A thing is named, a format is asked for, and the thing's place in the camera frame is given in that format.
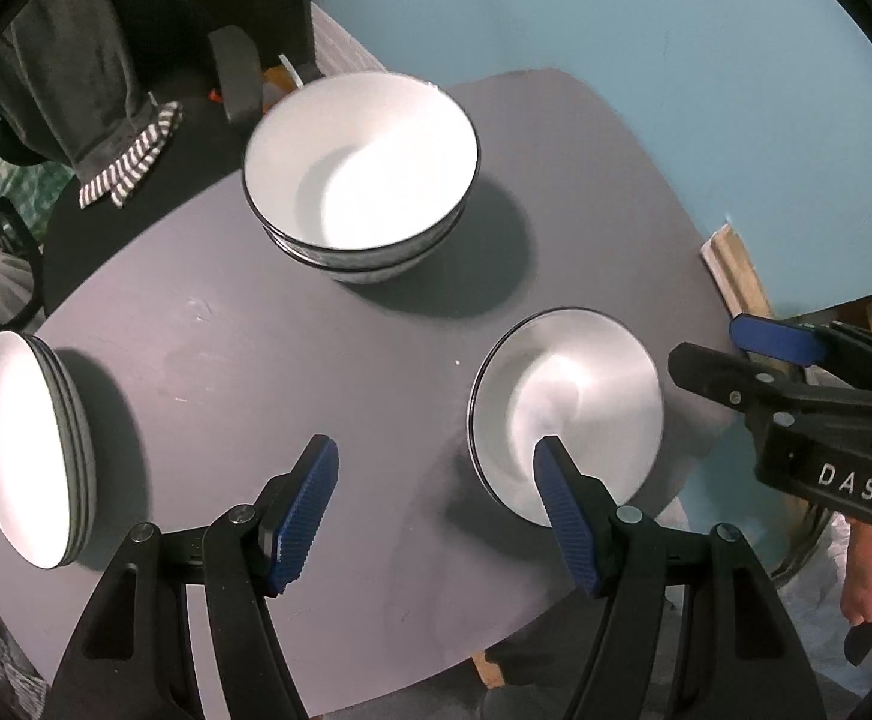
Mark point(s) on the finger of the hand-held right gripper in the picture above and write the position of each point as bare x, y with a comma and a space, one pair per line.
773, 337
721, 375

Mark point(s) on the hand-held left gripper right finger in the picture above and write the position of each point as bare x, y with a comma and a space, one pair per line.
567, 517

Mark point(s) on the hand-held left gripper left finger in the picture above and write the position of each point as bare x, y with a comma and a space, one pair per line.
305, 517

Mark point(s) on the white bowl grey ribbed outside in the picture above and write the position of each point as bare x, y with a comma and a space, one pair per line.
578, 390
361, 157
368, 268

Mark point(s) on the wooden board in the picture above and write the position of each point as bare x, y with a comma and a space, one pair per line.
743, 277

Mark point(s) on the wooden table leg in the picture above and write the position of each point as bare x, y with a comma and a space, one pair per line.
487, 671

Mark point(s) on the crumpled clear plastic sheet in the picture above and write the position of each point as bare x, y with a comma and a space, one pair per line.
811, 630

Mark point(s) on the black office chair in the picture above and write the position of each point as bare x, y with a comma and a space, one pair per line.
181, 157

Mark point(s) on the green checked tablecloth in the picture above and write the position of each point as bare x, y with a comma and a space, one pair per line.
31, 195

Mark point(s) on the white brick-pattern panel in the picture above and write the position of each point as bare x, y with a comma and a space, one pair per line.
346, 45

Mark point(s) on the dark grey striped-cuff sweatshirt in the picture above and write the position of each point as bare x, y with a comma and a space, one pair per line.
84, 67

